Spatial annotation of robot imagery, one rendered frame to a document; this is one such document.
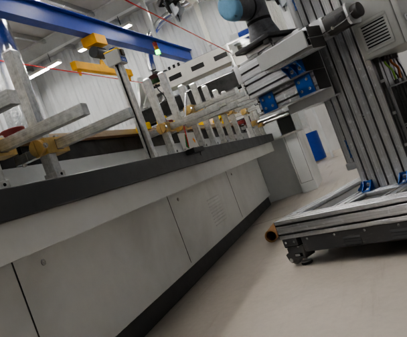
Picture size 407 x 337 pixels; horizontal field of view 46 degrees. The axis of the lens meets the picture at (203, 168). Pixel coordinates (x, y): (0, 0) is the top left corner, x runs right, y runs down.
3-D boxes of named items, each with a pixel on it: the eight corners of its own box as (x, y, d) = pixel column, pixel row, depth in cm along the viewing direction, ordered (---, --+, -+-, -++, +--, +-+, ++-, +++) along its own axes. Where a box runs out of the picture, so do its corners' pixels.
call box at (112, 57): (128, 64, 220) (123, 48, 220) (122, 63, 214) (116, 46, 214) (116, 70, 222) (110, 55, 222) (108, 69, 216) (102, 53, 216)
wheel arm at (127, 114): (136, 119, 144) (131, 105, 144) (131, 120, 140) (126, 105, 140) (24, 168, 157) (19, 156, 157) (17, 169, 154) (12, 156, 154)
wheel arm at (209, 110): (221, 111, 238) (218, 103, 239) (219, 111, 235) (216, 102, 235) (146, 142, 252) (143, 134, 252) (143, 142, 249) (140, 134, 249)
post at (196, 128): (211, 158, 291) (183, 83, 291) (209, 159, 287) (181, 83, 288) (206, 160, 292) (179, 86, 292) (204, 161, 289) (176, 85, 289)
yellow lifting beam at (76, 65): (135, 80, 846) (128, 63, 846) (79, 73, 687) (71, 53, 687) (130, 82, 849) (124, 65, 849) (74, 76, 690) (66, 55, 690)
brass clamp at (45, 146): (71, 150, 155) (66, 135, 155) (46, 152, 142) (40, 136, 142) (57, 156, 157) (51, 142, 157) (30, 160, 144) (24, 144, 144)
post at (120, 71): (159, 156, 219) (124, 63, 219) (154, 157, 214) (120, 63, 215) (150, 160, 220) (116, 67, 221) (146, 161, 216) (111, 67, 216)
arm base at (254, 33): (288, 31, 223) (280, 11, 223) (266, 34, 214) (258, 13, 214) (265, 45, 235) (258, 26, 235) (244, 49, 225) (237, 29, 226)
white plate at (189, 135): (199, 148, 275) (193, 132, 275) (184, 151, 250) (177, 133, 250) (199, 148, 275) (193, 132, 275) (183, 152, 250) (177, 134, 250)
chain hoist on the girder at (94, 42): (115, 63, 779) (104, 35, 780) (104, 61, 748) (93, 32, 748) (102, 69, 789) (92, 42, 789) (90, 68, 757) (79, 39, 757)
